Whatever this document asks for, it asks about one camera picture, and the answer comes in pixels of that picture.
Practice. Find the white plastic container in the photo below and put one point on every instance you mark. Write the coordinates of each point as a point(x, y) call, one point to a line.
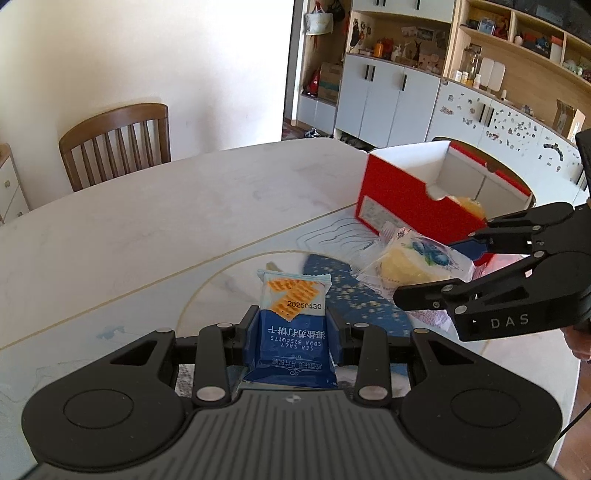
point(491, 76)

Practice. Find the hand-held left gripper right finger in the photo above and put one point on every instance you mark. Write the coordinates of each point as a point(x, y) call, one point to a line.
point(337, 337)

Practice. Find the pale hanging tote bag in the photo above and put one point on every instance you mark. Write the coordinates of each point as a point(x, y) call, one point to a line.
point(319, 21)

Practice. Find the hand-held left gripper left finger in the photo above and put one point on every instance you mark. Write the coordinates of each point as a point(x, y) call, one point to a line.
point(247, 334)

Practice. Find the blue cracker packet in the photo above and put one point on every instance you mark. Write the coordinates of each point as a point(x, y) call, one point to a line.
point(291, 332)

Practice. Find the clear yellow cake packet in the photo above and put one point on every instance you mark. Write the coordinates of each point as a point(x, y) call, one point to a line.
point(411, 267)

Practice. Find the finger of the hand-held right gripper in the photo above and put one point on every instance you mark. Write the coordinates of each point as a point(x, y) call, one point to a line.
point(471, 247)
point(429, 295)

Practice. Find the brown cardboard carton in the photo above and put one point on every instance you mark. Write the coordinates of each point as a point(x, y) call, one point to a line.
point(330, 83)

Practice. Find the white patterned desktop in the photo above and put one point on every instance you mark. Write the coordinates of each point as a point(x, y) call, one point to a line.
point(161, 221)

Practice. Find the red cardboard box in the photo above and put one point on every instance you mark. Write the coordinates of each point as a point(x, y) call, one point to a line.
point(401, 198)

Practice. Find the white drawer sideboard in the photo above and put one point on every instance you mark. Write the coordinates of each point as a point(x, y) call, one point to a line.
point(11, 184)

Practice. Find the orange bottle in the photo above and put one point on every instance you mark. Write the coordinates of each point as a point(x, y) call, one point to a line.
point(379, 50)

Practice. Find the yellow soft toy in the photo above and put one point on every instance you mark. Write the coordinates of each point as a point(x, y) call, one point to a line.
point(471, 207)

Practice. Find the person's right hand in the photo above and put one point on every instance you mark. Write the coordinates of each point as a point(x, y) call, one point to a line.
point(579, 344)

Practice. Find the dark hanging bag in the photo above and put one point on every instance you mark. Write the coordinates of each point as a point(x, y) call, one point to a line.
point(338, 9)

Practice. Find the white and wood wall cabinet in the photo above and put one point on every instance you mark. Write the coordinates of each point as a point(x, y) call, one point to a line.
point(392, 101)

